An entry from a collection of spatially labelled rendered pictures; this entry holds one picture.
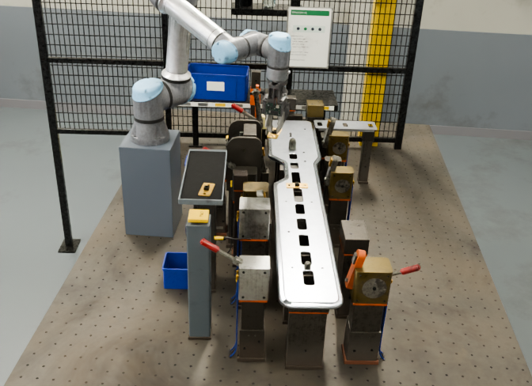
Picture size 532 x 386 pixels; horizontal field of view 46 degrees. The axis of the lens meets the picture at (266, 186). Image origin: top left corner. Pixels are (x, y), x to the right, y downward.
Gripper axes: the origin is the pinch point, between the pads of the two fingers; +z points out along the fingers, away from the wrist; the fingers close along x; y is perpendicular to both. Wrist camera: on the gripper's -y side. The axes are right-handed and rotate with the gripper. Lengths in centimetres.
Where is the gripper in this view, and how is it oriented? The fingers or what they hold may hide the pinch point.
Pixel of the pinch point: (275, 129)
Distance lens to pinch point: 225.3
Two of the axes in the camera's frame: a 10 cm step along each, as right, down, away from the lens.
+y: -2.4, 5.0, -8.4
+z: -0.6, 8.5, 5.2
